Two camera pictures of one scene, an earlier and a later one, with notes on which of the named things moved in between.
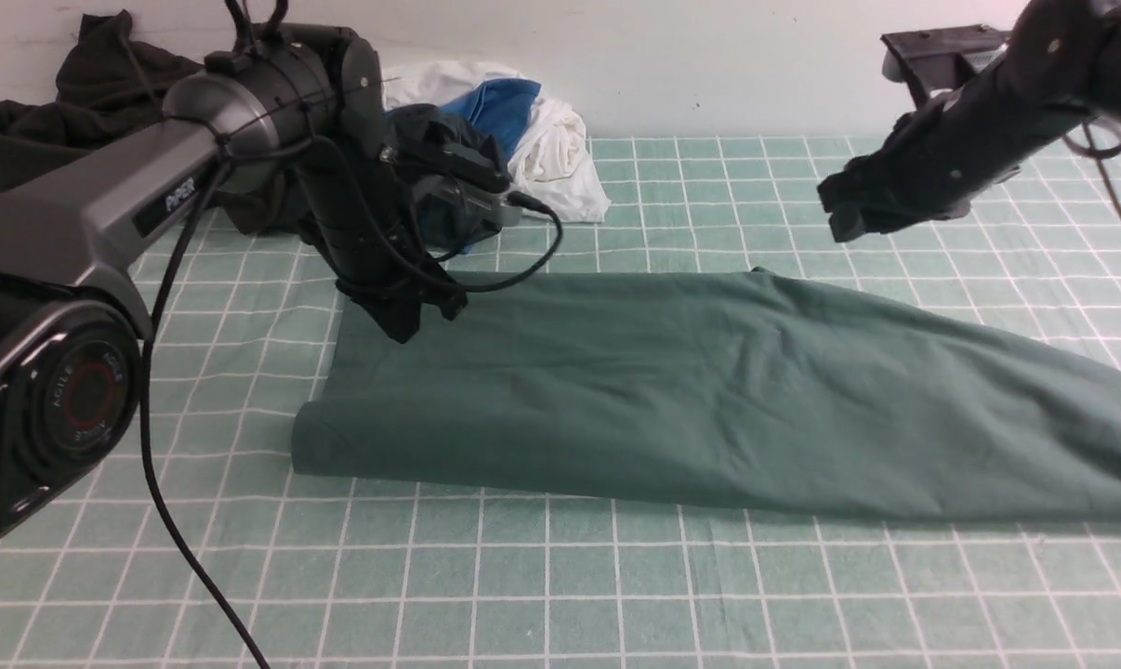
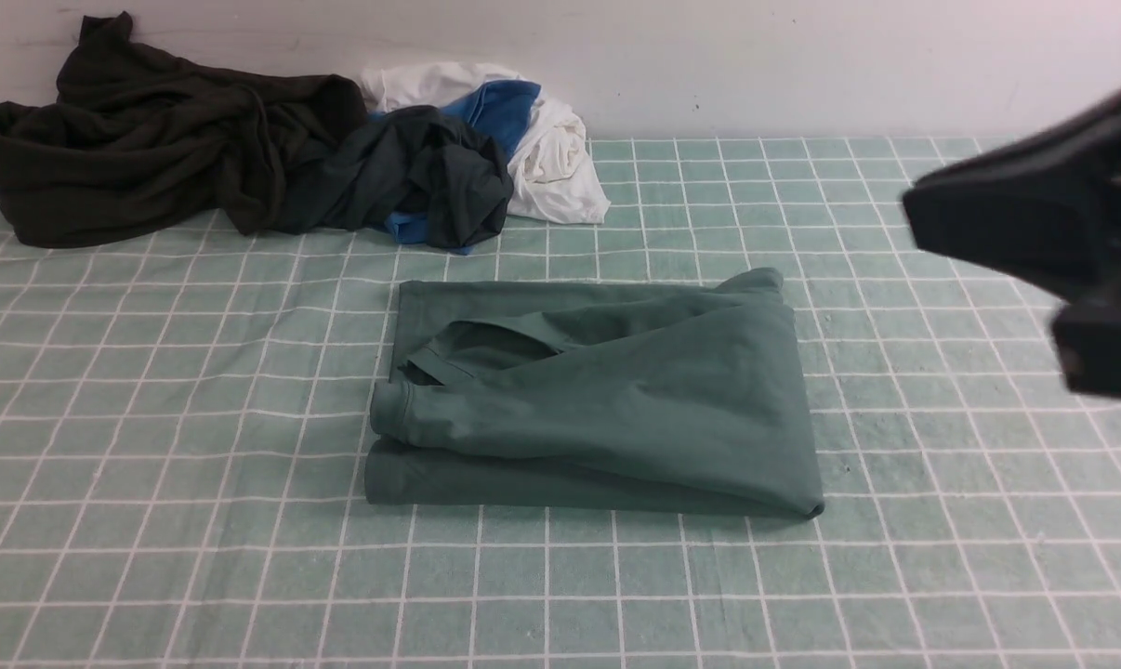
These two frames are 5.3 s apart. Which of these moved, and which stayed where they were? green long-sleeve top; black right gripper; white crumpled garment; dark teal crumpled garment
Moved: green long-sleeve top; black right gripper
Stayed: white crumpled garment; dark teal crumpled garment
